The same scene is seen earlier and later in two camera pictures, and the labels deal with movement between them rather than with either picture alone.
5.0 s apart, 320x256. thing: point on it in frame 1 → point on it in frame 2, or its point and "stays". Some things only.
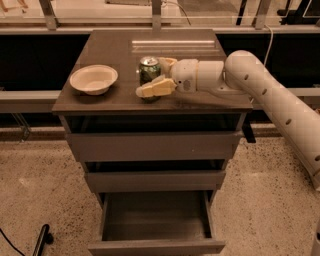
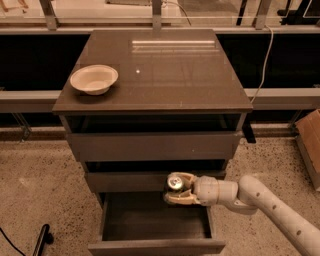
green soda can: (149, 69) → (174, 184)
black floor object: (45, 238) stays
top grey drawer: (152, 146) stays
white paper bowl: (93, 79) stays
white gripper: (184, 74) → (206, 190)
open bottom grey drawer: (157, 223) stays
